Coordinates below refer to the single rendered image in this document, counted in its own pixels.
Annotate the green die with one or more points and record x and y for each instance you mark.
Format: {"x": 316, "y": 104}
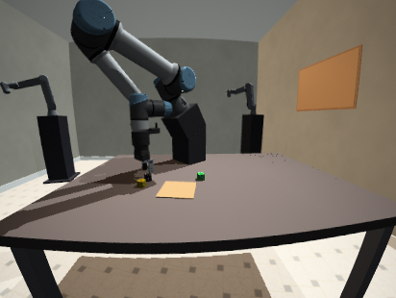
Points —
{"x": 200, "y": 176}

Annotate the yellow die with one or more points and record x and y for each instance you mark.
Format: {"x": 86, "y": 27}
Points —
{"x": 141, "y": 183}

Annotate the peach flat mat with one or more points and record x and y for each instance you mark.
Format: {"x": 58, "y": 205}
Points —
{"x": 179, "y": 190}

